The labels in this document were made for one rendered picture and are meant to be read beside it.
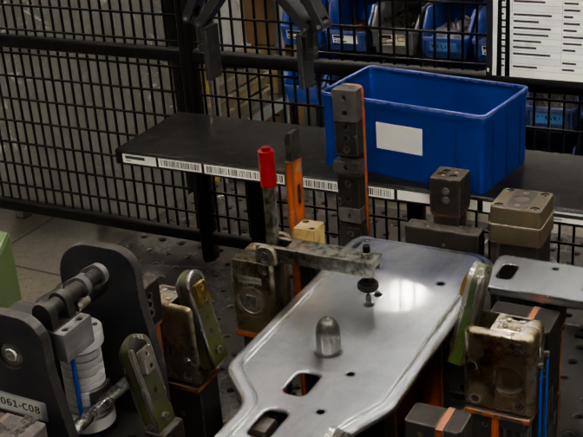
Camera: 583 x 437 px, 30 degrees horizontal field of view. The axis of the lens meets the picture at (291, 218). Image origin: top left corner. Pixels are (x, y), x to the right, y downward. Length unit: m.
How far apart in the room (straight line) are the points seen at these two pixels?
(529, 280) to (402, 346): 0.24
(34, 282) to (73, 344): 2.74
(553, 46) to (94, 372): 0.95
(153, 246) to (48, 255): 1.72
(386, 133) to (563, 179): 0.29
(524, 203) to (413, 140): 0.23
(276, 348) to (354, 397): 0.15
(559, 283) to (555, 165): 0.36
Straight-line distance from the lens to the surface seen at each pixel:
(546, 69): 1.86
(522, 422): 1.38
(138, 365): 1.25
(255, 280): 1.51
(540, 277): 1.55
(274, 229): 1.48
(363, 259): 1.43
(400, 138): 1.76
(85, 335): 1.19
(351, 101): 1.70
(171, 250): 2.37
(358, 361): 1.36
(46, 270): 3.98
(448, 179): 1.66
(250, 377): 1.34
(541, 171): 1.82
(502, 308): 1.51
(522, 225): 1.61
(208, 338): 1.38
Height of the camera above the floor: 1.72
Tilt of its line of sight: 25 degrees down
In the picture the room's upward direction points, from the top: 4 degrees counter-clockwise
